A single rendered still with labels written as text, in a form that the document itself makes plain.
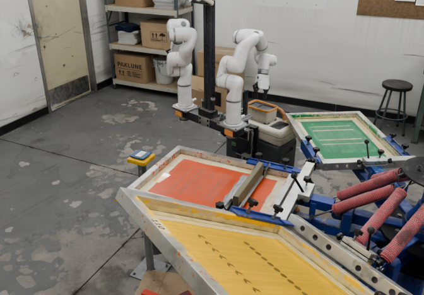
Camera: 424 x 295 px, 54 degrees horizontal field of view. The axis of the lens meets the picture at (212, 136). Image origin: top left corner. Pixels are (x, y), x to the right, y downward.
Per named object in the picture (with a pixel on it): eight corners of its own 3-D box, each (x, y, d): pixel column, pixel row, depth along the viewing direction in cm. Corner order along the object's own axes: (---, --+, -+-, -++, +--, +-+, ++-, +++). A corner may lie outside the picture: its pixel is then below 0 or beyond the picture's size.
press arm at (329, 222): (182, 195, 242) (182, 186, 239) (187, 190, 247) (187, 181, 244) (416, 259, 194) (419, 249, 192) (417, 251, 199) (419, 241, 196)
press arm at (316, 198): (297, 204, 211) (298, 196, 209) (300, 198, 216) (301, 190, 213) (332, 213, 204) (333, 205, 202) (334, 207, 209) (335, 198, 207)
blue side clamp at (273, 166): (245, 171, 251) (245, 160, 248) (248, 167, 255) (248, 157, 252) (294, 182, 239) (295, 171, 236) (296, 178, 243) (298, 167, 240)
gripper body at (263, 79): (262, 71, 275) (260, 89, 276) (272, 73, 282) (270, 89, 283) (253, 71, 280) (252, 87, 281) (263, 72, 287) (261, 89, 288)
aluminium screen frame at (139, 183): (124, 196, 225) (123, 190, 223) (178, 150, 272) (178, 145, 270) (264, 237, 194) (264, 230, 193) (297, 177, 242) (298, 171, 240)
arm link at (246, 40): (253, 28, 244) (226, 25, 253) (238, 91, 247) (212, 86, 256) (263, 34, 256) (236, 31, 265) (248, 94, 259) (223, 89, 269)
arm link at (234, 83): (237, 104, 252) (238, 79, 245) (219, 100, 259) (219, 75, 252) (245, 99, 260) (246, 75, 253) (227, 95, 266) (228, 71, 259)
